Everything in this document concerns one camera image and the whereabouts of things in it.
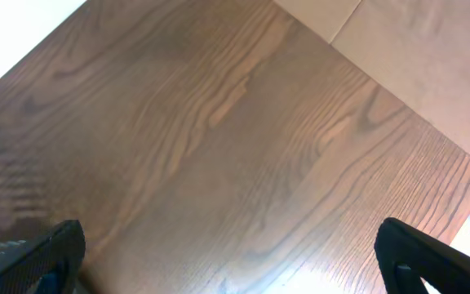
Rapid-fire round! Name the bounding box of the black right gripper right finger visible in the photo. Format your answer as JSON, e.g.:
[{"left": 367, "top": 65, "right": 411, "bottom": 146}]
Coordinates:
[{"left": 374, "top": 217, "right": 470, "bottom": 294}]

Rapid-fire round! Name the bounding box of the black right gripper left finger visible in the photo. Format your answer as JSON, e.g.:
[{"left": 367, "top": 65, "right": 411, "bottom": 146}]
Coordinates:
[{"left": 0, "top": 220, "right": 86, "bottom": 294}]

